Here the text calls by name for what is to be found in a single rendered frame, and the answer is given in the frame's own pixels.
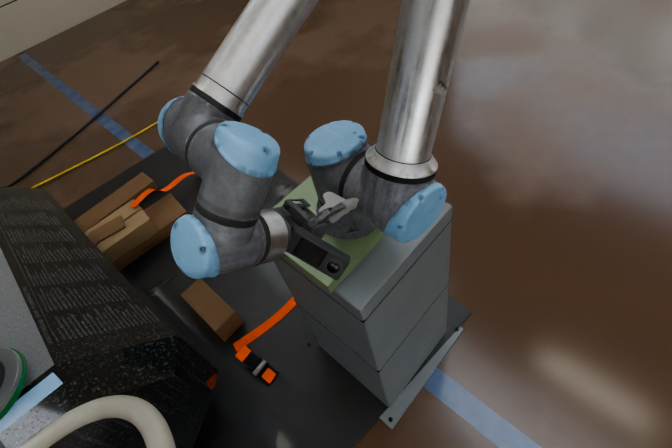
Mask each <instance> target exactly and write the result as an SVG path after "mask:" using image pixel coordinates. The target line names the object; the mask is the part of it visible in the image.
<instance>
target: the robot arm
mask: <svg viewBox="0 0 672 448"><path fill-rule="evenodd" d="M318 1H319V0H250V1H249V2H248V4H247V5H246V7H245V8H244V10H243V11H242V13H241V14H240V16H239V17H238V19H237V20H236V22H235V23H234V25H233V26H232V28H231V29H230V31H229V32H228V34H227V35H226V37H225V39H224V40H223V42H222V43H221V45H220V46H219V48H218V49H217V51H216V52H215V54H214V55H213V57H212V58H211V60H210V61H209V63H208V64H207V66H206V67H205V69H204V70H203V72H202V73H201V75H200V76H199V78H198V79H197V81H195V82H194V83H193V84H192V85H191V87H190V90H188V91H187V93H186V95H185V96H181V97H177V98H174V99H172V100H171V101H169V102H168V103H167V104H166V105H165V106H164V107H163V108H162V110H161V112H160V114H159V117H158V132H159V135H160V137H161V139H162V140H163V142H164V143H165V145H166V146H167V148H168V149H169V150H170V151H171V152H172V153H173V154H175V155H176V156H178V157H179V158H180V159H181V160H182V161H183V162H184V163H186V164H187V165H188V166H189V167H190V168H191V169H192V170H193V172H194V173H195V174H196V175H198V176H199V177H200V178H201V179H202V182H201V186H200V189H199V193H198V196H197V200H196V203H195V206H194V210H193V214H192V215H190V214H186V215H183V216H182V217H180V218H178V219H177V220H176V221H175V223H174V224H173V227H172V230H171V235H170V244H171V251H172V254H173V257H174V260H175V262H176V264H177V266H178V267H179V269H180V270H182V272H183V273H184V274H185V275H187V276H188V277H191V278H194V279H201V278H206V277H211V278H213V277H216V276H217V275H220V274H224V273H228V272H232V271H236V270H240V269H244V268H248V267H252V266H256V265H260V264H264V263H268V262H272V261H276V260H278V259H280V258H281V257H282V256H283V254H284V253H285V251H286V252H288V253H290V254H291V255H293V256H295V257H297V258H298V259H300V260H302V261H303V262H305V263H307V264H308V265H310V266H312V267H314V268H315V269H317V270H319V271H320V272H322V273H324V274H326V275H327V276H329V277H331V278H332V279H334V280H339V279H340V277H341V276H342V274H343V273H344V271H345V270H346V268H347V267H348V265H349V263H350V260H351V258H350V256H349V255H347V254H346V253H344V252H342V251H341V250H339V249H337V248H335V247H334V246H332V245H330V244H329V243H327V242H325V241H324V240H322V237H323V236H324V234H325V233H327V234H328V235H330V236H332V237H334V238H338V239H356V238H360V237H363V236H365V235H367V234H369V233H371V232H372V231H374V230H375V229H376V228H377V229H379V230H380V231H382V232H383V233H384V234H385V235H386V236H390V237H391V238H393V239H395V240H397V241H398V242H402V243H407V242H410V241H413V240H415V239H416V238H418V237H419V236H421V235H422V234H423V233H424V232H425V231H426V230H427V229H428V228H429V227H430V226H431V225H432V224H433V223H434V221H435V220H436V219H437V217H438V216H439V214H440V212H441V210H442V207H443V206H444V204H445V201H446V195H447V192H446V189H445V187H444V186H443V185H442V184H441V183H439V182H436V181H435V176H436V172H437V169H438V163H437V161H436V159H435V158H434V156H433V155H432V154H431V153H432V149H433V145H434V141H435V137H436V133H437V129H438V125H439V121H440V117H441V113H442V109H443V106H444V102H445V98H446V94H447V90H448V86H449V82H450V78H451V74H452V70H453V66H454V63H455V59H456V55H457V51H458V47H459V43H460V39H461V35H462V31H463V27H464V23H465V19H466V16H467V12H468V8H469V4H470V0H402V1H401V7H400V12H399V18H398V24H397V30H396V36H395V41H394V47H393V53H392V59H391V65H390V70H389V76H388V82H387V88H386V94H385V99H384V105H383V111H382V117H381V123H380V129H379V134H378V140H377V143H376V144H375V145H373V146H370V145H369V144H368V143H367V135H366V133H365V130H364V128H363V127H362V126H361V125H360V124H358V123H354V122H353V121H347V120H341V121H334V122H331V123H329V124H325V125H323V126H321V127H319V128H317V129H316V130H315V131H313V132H312V133H311V134H310V135H309V136H308V138H307V140H306V141H305V144H304V153H305V161H306V163H307V165H308V168H309V171H310V174H311V177H312V181H313V184H314V187H315V190H316V193H317V196H318V201H317V206H316V216H315V214H314V213H313V212H312V211H311V210H309V209H308V208H307V207H310V204H309V203H308V202H307V201H305V200H304V199H303V198H302V199H287V200H285V202H284V204H283V206H282V207H274V208H263V209H262V207H263V204H264V201H265V198H266V195H267V192H268V189H269V187H270V184H271V181H272V178H273V175H274V174H275V173H276V171H277V167H278V160H279V156H280V147H279V145H278V143H277V142H276V141H275V140H274V139H273V138H272V137H271V136H270V135H268V134H267V133H263V132H262V131H261V130H260V129H257V128H255V127H253V126H250V125H248V124H245V123H241V122H240V121H241V119H242V118H243V116H244V112H245V111H246V109H247V108H248V106H249V105H250V103H251V102H252V100H253V99H254V97H255V96H256V94H257V93H258V91H259V90H260V88H261V87H262V85H263V84H264V82H265V81H266V79H267V78H268V76H269V75H270V73H271V72H272V70H273V69H274V67H275V66H276V64H277V63H278V61H279V60H280V58H281V57H282V55H283V54H284V52H285V51H286V49H287V48H288V46H289V45H290V43H291V42H292V40H293V39H294V37H295V36H296V34H297V33H298V31H299V30H300V28H301V27H302V25H303V24H304V22H305V21H306V19H307V18H308V16H309V15H310V13H311V12H312V10H313V9H314V7H315V6H316V4H317V3H318ZM293 201H301V202H302V203H301V204H295V203H294V202H293ZM287 204H288V205H287Z"/></svg>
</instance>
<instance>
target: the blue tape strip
mask: <svg viewBox="0 0 672 448"><path fill-rule="evenodd" d="M62 384H63V383H62V382H61V380H60V379H59V378H58V377H57V376H56V375H55V374H54V373H51V374H50V375H49V376H48V377H46V378H45V379H44V380H42V381H41V382H40V383H39V384H37V385H36V386H35V387H33V388H32V389H31V390H30V391H28V392H27V393H26V394H24V395H23V396H22V397H21V398H19V399H18V400H17V401H16V402H15V403H14V405H13V406H12V408H11V409H10V410H9V411H8V413H7V414H6V415H5V416H4V417H3V418H2V419H1V420H0V433H1V432H3V431H4V430H5V429H6V428H8V427H9V426H10V425H11V424H13V423H14V422H15V421H16V420H18V419H19V418H20V417H21V416H23V415H24V414H25V413H26V412H28V411H29V410H30V409H31V408H33V407H34V406H35V405H36V404H38V403H39V402H40V401H41V400H43V399H44V398H45V397H47V396H48V395H49V394H50V393H52V392H53V391H54V390H55V389H57V388H58V387H59V386H60V385H62Z"/></svg>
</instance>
